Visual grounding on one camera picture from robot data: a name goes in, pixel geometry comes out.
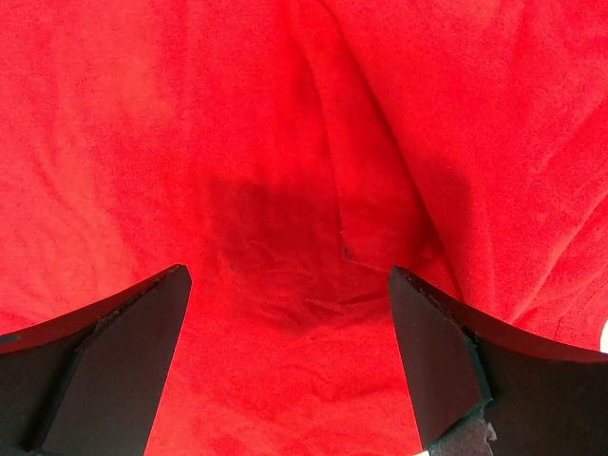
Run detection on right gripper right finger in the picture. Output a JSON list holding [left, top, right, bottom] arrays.
[[389, 268, 607, 455]]

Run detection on red t-shirt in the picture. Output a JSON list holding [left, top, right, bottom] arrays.
[[1, 1, 607, 455]]

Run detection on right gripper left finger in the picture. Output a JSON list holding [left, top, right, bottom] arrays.
[[1, 265, 192, 456]]

